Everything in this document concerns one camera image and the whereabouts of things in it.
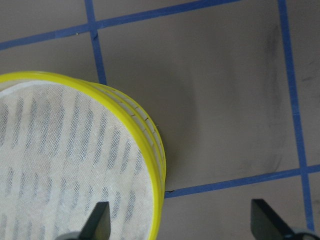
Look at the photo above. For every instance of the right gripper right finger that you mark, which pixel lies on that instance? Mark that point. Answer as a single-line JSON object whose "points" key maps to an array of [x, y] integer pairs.
{"points": [[266, 224]]}

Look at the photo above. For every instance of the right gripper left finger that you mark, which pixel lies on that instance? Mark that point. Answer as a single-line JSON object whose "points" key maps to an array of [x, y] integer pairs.
{"points": [[97, 226]]}

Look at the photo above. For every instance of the white cloth liner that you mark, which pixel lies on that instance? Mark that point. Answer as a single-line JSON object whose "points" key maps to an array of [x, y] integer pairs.
{"points": [[70, 155]]}

